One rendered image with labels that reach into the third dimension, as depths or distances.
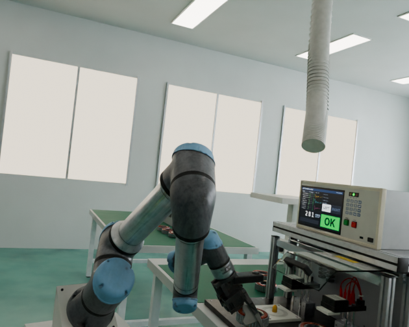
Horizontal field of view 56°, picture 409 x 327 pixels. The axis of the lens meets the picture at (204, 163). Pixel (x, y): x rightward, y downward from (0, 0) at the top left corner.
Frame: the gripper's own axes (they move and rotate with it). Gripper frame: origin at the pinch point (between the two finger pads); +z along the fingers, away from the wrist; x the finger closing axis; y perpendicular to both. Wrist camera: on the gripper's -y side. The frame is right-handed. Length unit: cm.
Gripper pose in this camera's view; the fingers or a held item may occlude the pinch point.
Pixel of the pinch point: (253, 318)
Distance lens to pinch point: 143.0
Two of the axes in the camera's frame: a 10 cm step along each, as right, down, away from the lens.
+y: -8.2, 4.6, -3.5
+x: 4.0, 0.2, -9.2
